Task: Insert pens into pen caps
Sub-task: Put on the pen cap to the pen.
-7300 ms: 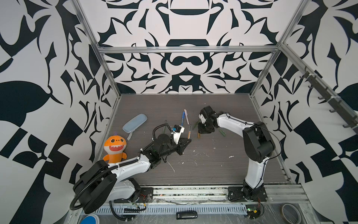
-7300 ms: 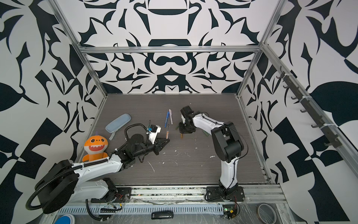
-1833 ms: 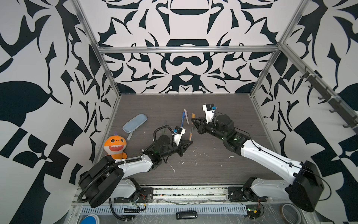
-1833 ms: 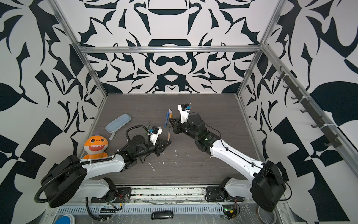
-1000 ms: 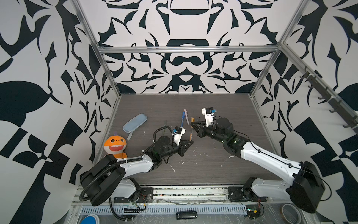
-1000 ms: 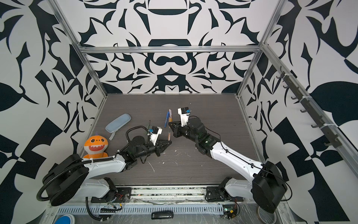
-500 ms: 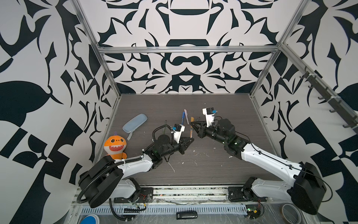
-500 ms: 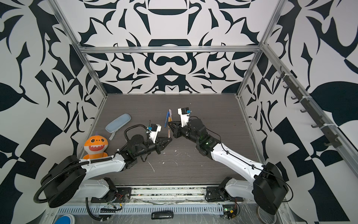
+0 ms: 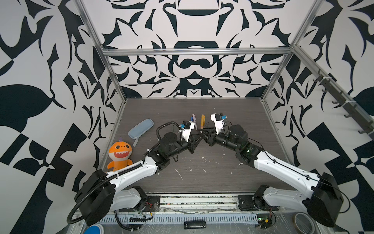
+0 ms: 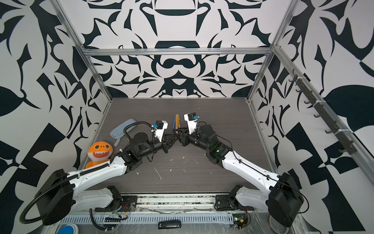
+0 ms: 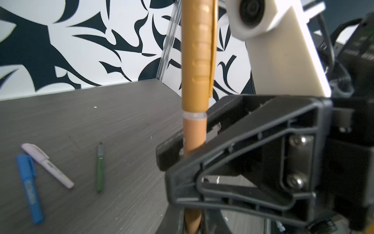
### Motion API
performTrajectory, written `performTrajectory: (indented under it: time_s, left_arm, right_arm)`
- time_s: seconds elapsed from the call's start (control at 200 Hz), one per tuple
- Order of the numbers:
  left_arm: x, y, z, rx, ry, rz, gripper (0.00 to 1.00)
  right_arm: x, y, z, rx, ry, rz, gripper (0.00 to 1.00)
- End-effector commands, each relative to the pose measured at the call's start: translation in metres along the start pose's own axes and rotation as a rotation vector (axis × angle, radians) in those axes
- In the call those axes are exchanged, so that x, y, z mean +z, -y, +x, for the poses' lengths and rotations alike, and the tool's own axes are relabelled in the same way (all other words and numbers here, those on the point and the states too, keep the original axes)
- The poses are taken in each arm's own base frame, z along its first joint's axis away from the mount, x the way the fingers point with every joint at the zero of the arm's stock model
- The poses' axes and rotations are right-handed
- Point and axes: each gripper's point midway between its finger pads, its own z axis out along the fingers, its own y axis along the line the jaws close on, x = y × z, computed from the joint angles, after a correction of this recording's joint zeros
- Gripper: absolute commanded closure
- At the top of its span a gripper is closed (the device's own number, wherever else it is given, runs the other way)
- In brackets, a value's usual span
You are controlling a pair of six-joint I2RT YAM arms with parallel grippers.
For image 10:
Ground blue pen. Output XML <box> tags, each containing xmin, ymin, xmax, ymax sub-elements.
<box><xmin>172</xmin><ymin>116</ymin><xmax>177</xmax><ymax>130</ymax></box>

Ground brown pen cap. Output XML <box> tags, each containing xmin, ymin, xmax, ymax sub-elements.
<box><xmin>175</xmin><ymin>114</ymin><xmax>180</xmax><ymax>125</ymax></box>

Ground orange brown pen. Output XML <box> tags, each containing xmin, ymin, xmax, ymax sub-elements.
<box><xmin>173</xmin><ymin>114</ymin><xmax>180</xmax><ymax>134</ymax></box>

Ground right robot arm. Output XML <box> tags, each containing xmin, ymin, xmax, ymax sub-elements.
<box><xmin>173</xmin><ymin>125</ymin><xmax>304</xmax><ymax>227</ymax></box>

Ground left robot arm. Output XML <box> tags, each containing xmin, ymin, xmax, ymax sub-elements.
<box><xmin>19</xmin><ymin>121</ymin><xmax>180</xmax><ymax>225</ymax></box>

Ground light blue pencil case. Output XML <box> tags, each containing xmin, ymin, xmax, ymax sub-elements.
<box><xmin>110</xmin><ymin>119</ymin><xmax>136</xmax><ymax>139</ymax></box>

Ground orange shark plush toy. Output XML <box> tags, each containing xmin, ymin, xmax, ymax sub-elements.
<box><xmin>86</xmin><ymin>141</ymin><xmax>113</xmax><ymax>169</ymax></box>

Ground black rectangular device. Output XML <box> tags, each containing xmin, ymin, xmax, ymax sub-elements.
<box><xmin>158</xmin><ymin>220</ymin><xmax>182</xmax><ymax>230</ymax></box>

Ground blue round lid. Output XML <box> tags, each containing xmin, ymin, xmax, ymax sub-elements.
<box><xmin>57</xmin><ymin>223</ymin><xmax>79</xmax><ymax>234</ymax></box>

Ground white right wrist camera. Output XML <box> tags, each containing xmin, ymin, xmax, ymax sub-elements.
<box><xmin>184</xmin><ymin>113</ymin><xmax>199</xmax><ymax>135</ymax></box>

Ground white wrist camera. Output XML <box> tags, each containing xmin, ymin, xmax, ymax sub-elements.
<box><xmin>184</xmin><ymin>113</ymin><xmax>199</xmax><ymax>135</ymax></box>
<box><xmin>152</xmin><ymin>121</ymin><xmax>168</xmax><ymax>142</ymax></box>

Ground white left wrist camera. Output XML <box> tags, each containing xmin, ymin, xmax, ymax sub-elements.
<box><xmin>152</xmin><ymin>121</ymin><xmax>168</xmax><ymax>142</ymax></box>

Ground wall hook rail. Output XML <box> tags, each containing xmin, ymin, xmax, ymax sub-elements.
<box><xmin>289</xmin><ymin>70</ymin><xmax>358</xmax><ymax>155</ymax></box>

